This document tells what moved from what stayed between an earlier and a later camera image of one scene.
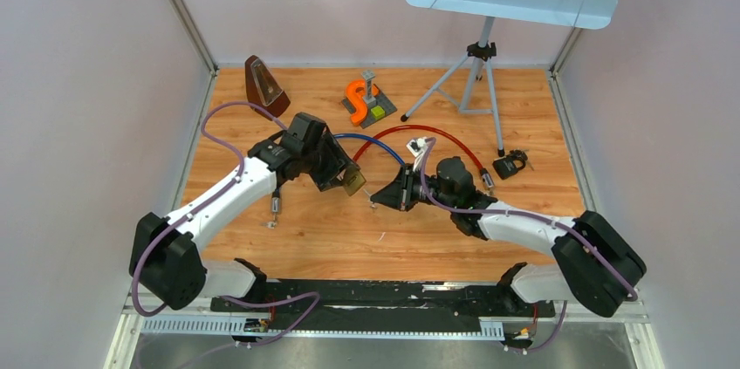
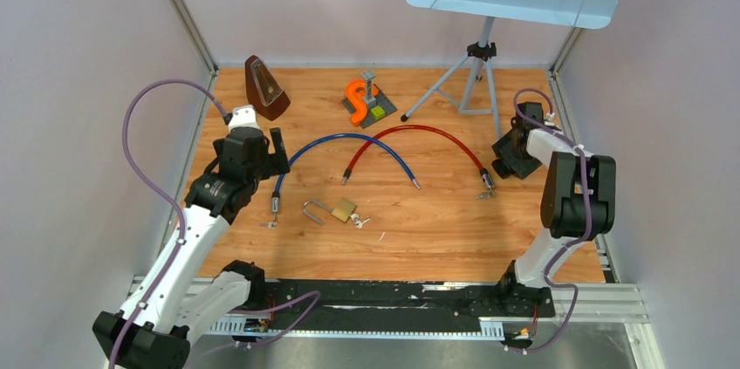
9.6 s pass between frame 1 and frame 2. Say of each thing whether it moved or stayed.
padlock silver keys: moved
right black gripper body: moved
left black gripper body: moved
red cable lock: stayed
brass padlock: moved
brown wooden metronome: stayed
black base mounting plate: stayed
